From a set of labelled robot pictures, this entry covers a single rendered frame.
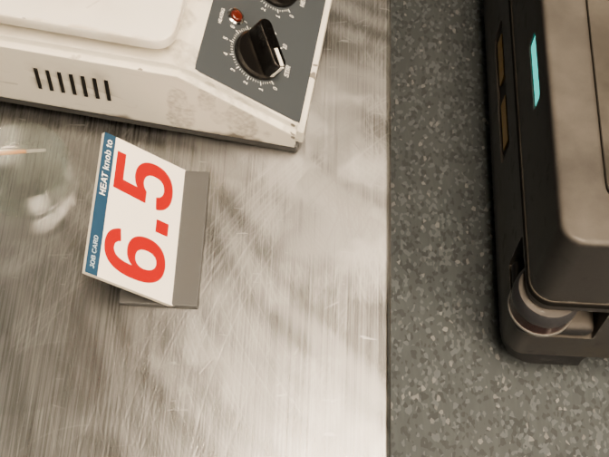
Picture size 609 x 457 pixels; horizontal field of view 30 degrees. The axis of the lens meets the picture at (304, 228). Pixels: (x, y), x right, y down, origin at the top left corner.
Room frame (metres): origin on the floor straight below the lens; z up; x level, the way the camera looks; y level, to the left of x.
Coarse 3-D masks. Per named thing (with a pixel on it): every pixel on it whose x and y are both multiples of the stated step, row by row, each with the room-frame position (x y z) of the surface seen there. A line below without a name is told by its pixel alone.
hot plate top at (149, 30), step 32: (0, 0) 0.40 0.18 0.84; (32, 0) 0.40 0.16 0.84; (64, 0) 0.41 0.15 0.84; (96, 0) 0.41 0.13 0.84; (128, 0) 0.41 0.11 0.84; (160, 0) 0.41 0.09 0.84; (64, 32) 0.39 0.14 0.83; (96, 32) 0.39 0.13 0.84; (128, 32) 0.39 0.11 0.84; (160, 32) 0.39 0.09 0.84
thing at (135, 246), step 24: (120, 144) 0.35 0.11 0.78; (120, 168) 0.33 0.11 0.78; (144, 168) 0.34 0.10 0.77; (168, 168) 0.35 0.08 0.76; (120, 192) 0.32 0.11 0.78; (144, 192) 0.33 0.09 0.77; (168, 192) 0.33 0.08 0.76; (120, 216) 0.31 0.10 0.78; (144, 216) 0.31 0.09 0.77; (168, 216) 0.32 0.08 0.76; (120, 240) 0.29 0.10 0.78; (144, 240) 0.30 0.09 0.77; (168, 240) 0.30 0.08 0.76; (120, 264) 0.28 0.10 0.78; (144, 264) 0.28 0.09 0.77; (144, 288) 0.27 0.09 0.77
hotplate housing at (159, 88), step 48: (192, 0) 0.43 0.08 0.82; (0, 48) 0.39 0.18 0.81; (48, 48) 0.39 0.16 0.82; (96, 48) 0.39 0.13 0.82; (144, 48) 0.39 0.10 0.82; (192, 48) 0.40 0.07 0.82; (0, 96) 0.39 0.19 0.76; (48, 96) 0.39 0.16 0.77; (96, 96) 0.38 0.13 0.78; (144, 96) 0.38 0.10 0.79; (192, 96) 0.38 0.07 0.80; (240, 96) 0.38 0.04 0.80; (288, 144) 0.37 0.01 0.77
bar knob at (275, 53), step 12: (264, 24) 0.42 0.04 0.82; (240, 36) 0.42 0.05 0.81; (252, 36) 0.42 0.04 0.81; (264, 36) 0.41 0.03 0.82; (240, 48) 0.41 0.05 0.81; (252, 48) 0.41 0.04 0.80; (264, 48) 0.41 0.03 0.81; (276, 48) 0.41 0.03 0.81; (240, 60) 0.40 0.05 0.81; (252, 60) 0.41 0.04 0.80; (264, 60) 0.40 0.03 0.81; (276, 60) 0.40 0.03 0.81; (252, 72) 0.40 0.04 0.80; (264, 72) 0.40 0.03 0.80; (276, 72) 0.40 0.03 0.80
